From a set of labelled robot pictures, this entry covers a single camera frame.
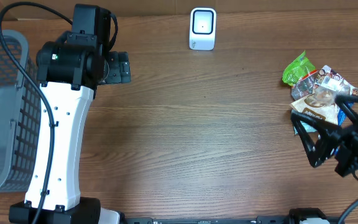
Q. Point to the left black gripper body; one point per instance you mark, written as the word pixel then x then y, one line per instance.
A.
pixel 119 71

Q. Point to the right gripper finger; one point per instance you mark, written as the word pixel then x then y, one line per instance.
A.
pixel 325 145
pixel 344 102

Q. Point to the beige snack bag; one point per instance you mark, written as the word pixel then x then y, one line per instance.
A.
pixel 321 103

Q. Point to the green packet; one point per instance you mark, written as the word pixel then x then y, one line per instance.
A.
pixel 300 76

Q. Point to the blue snack bar wrapper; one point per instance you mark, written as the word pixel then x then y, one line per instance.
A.
pixel 341 117

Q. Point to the teal snack packet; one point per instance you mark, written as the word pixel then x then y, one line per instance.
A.
pixel 308 128

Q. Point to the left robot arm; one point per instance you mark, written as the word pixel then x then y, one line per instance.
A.
pixel 69 71

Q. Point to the white barcode scanner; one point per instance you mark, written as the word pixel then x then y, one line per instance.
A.
pixel 202 34

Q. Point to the grey plastic mesh basket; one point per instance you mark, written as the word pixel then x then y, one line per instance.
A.
pixel 19 127

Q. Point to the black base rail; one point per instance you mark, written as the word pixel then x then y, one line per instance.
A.
pixel 279 219

